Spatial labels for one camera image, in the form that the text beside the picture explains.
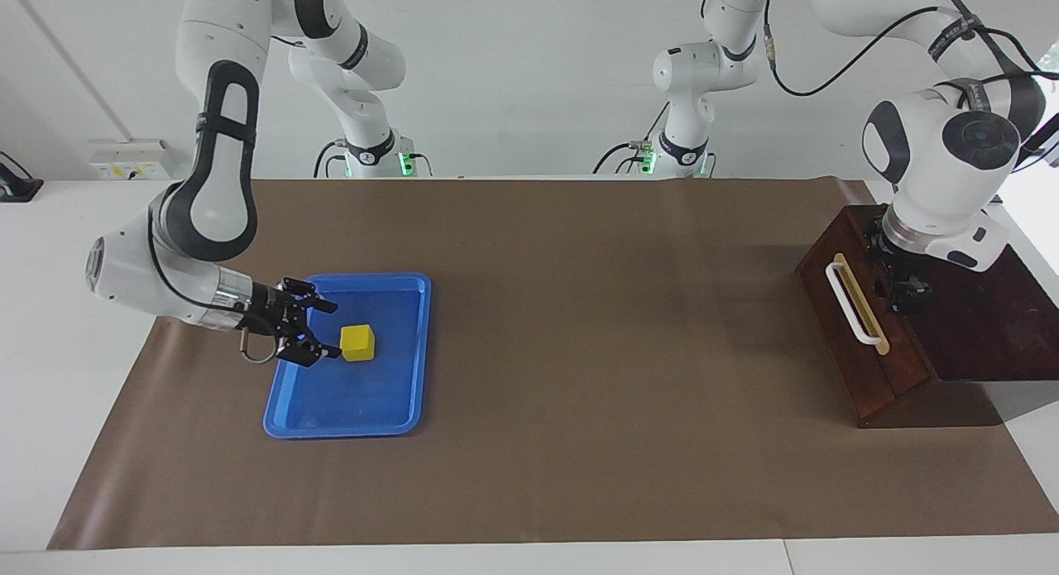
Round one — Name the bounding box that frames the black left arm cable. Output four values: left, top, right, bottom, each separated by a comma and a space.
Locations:
765, 0, 1043, 98

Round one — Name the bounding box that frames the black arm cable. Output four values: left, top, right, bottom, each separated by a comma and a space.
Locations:
149, 211, 282, 366
765, 0, 1043, 98

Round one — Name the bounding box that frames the dark wooden drawer cabinet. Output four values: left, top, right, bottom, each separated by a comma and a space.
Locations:
796, 201, 1059, 429

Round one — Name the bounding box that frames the black desk device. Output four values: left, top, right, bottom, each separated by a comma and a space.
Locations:
0, 151, 44, 204

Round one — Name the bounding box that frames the black stand pole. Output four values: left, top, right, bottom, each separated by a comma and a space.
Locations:
1030, 112, 1059, 166

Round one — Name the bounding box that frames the blue plastic tray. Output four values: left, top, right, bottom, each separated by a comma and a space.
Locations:
263, 272, 433, 440

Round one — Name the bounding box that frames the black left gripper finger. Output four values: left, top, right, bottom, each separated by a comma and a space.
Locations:
892, 279, 934, 316

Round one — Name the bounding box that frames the wooden drawer with white handle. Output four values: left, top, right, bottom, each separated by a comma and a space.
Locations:
798, 207, 940, 417

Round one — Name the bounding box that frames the black base cable bundle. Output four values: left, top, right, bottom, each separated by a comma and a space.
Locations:
592, 103, 667, 175

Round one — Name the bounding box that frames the yellow cube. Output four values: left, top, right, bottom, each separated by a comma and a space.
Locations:
340, 324, 376, 363

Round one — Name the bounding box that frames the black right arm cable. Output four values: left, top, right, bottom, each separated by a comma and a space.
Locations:
149, 211, 282, 366

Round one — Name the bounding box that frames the brown table mat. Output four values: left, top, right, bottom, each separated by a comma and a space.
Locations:
47, 176, 1059, 551

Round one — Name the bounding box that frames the white wall outlet box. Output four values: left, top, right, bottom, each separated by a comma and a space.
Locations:
89, 139, 172, 181

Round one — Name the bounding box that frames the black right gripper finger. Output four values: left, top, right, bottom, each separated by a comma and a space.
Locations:
276, 333, 343, 368
278, 277, 339, 314

